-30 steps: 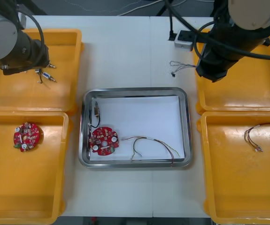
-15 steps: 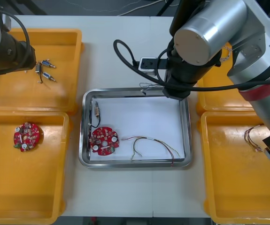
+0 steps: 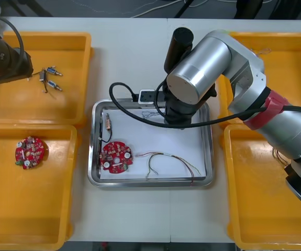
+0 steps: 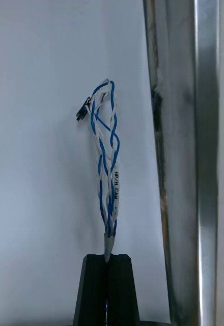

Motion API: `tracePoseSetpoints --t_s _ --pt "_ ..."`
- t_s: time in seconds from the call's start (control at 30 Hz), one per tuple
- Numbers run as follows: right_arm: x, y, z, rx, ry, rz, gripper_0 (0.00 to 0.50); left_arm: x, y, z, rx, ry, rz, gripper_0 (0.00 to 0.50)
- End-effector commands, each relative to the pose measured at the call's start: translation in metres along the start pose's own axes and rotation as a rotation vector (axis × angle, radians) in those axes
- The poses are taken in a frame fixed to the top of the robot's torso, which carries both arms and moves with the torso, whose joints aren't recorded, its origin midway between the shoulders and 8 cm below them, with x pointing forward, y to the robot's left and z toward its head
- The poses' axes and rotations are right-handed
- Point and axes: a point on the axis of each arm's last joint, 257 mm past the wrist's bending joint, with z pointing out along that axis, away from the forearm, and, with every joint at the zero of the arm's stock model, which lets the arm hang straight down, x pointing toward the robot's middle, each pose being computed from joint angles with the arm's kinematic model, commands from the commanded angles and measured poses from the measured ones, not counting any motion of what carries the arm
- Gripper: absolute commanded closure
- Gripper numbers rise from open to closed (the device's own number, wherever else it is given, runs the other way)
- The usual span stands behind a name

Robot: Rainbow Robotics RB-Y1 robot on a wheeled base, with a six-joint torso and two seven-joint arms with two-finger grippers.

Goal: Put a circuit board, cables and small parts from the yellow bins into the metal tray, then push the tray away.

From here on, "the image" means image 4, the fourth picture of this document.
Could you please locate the blue-white twisted wire harness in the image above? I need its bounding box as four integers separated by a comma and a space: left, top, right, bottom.
75, 78, 121, 264

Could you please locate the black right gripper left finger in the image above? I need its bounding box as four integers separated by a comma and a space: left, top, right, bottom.
73, 254, 108, 326

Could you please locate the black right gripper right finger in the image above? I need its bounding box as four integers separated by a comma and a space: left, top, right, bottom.
107, 254, 141, 326

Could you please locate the steel tray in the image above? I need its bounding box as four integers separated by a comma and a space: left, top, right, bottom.
142, 0, 221, 326

